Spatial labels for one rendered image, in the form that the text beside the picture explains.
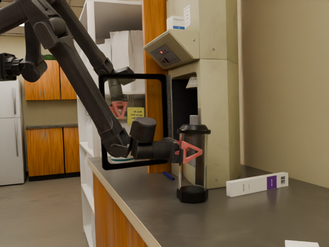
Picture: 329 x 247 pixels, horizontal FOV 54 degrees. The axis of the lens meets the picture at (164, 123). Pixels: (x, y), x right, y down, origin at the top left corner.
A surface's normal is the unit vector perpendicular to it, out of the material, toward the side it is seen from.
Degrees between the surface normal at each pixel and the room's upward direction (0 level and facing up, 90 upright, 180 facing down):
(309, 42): 90
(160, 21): 90
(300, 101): 90
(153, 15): 90
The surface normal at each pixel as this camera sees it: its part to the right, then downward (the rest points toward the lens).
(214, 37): 0.34, 0.04
